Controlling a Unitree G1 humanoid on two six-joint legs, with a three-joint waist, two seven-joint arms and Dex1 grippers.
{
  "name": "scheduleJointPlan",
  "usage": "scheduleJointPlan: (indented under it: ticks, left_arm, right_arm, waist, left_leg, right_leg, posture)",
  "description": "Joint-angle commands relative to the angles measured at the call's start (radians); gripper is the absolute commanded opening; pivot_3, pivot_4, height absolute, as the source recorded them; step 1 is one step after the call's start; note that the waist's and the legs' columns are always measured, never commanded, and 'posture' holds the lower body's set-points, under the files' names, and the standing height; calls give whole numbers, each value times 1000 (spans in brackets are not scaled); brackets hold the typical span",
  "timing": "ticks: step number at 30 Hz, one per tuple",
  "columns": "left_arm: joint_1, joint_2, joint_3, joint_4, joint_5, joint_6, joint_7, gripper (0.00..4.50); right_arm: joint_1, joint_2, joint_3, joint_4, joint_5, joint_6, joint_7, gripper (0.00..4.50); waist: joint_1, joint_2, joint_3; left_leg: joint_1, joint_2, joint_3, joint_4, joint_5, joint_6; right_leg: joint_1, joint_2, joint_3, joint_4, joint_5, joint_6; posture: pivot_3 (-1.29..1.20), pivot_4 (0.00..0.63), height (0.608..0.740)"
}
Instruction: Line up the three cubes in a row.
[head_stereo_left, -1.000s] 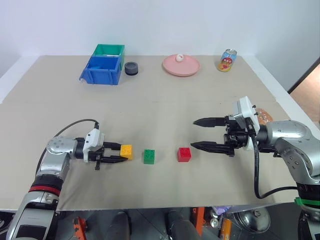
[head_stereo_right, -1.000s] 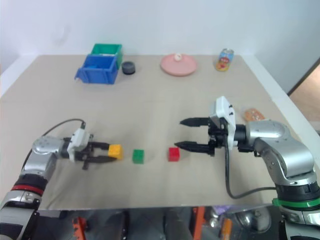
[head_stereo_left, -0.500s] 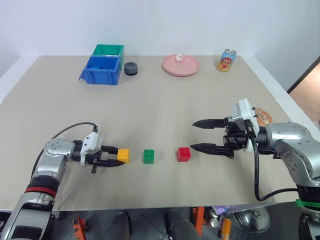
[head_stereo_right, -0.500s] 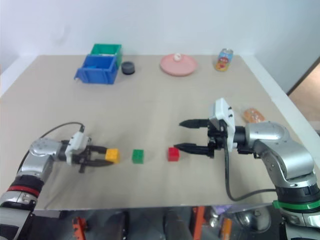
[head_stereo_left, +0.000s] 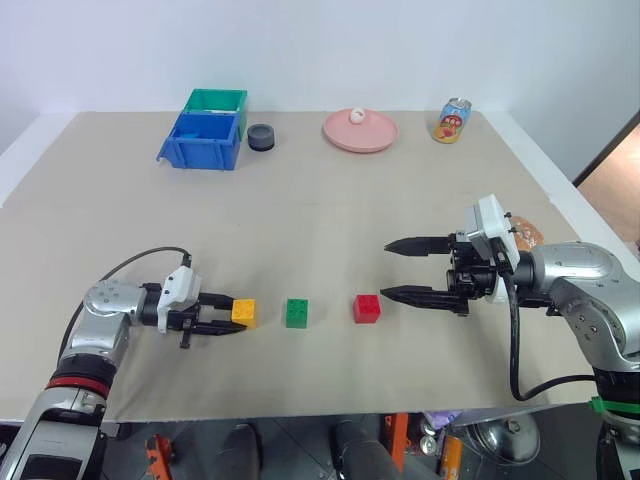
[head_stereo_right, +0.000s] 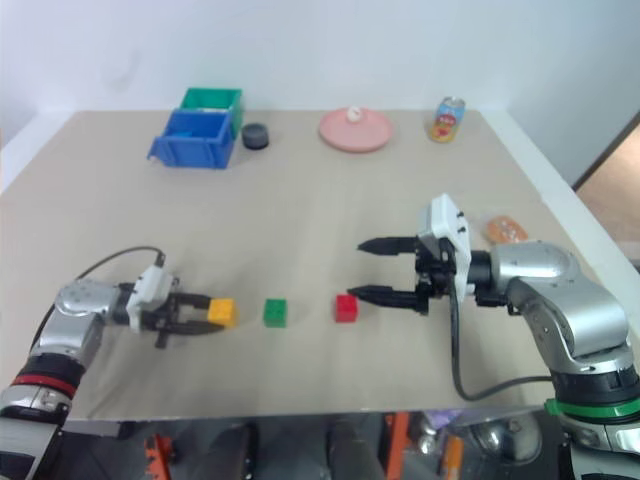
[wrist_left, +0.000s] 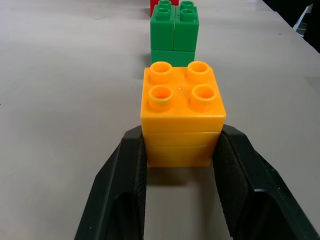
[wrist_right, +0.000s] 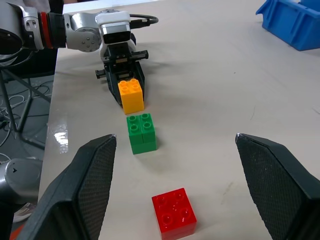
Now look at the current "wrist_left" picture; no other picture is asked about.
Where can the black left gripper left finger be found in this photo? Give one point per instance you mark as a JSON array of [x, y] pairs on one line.
[[112, 190]]

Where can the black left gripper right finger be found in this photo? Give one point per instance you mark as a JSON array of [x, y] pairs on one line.
[[257, 190]]

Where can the orange toy brick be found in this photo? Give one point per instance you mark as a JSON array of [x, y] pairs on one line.
[[183, 117]]

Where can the green toy building block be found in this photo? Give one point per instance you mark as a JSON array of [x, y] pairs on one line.
[[173, 35]]

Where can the white angled object beyond table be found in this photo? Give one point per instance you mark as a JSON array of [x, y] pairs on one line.
[[303, 18]]

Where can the red toy brick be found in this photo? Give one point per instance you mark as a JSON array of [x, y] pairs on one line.
[[160, 7]]

